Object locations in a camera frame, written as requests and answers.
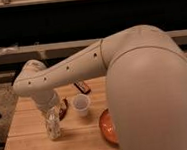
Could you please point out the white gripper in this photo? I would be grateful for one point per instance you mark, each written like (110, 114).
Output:
(47, 102)

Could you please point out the clear plastic bottle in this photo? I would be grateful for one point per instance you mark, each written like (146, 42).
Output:
(53, 124)

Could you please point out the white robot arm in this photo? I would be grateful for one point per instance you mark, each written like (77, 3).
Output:
(146, 85)

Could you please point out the white plastic cup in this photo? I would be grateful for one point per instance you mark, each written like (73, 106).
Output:
(81, 104)

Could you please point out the dark red snack bar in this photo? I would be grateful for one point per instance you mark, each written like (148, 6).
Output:
(83, 87)

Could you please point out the white shelf rail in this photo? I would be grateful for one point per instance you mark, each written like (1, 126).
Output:
(65, 49)

